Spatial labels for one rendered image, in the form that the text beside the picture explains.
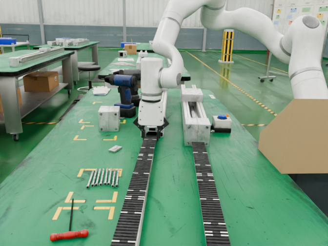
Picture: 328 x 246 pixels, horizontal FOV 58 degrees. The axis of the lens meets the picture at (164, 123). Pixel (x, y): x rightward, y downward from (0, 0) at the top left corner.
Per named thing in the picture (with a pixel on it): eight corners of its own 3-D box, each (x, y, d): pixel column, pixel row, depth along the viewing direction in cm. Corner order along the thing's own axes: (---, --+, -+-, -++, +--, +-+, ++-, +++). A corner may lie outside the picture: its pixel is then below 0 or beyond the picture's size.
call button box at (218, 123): (231, 133, 136) (232, 120, 134) (210, 132, 136) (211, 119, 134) (228, 127, 143) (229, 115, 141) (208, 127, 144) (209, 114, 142)
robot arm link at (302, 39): (314, 86, 121) (301, 39, 131) (339, 59, 104) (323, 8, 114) (285, 86, 121) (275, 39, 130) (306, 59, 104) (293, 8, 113)
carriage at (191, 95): (202, 107, 157) (203, 94, 155) (181, 106, 157) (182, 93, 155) (199, 99, 172) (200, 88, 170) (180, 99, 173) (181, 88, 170)
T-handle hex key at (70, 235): (88, 238, 67) (88, 232, 66) (49, 243, 65) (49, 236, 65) (89, 199, 82) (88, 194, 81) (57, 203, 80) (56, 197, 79)
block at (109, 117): (124, 131, 135) (123, 111, 132) (98, 131, 134) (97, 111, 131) (125, 124, 144) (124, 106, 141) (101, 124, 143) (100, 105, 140)
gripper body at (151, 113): (137, 98, 113) (137, 126, 117) (163, 99, 113) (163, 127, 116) (139, 94, 120) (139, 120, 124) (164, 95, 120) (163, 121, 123)
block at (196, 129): (215, 147, 120) (216, 125, 117) (184, 145, 120) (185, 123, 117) (212, 138, 128) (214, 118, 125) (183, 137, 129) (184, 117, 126)
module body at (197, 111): (206, 138, 129) (208, 120, 126) (183, 137, 129) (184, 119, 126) (194, 96, 204) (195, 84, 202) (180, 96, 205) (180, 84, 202)
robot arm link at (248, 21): (312, 50, 115) (294, 73, 130) (321, 29, 119) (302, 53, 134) (197, 2, 123) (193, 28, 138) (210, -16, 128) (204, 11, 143)
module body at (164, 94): (163, 137, 129) (163, 118, 126) (140, 136, 129) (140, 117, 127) (167, 95, 205) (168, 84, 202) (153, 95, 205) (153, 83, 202)
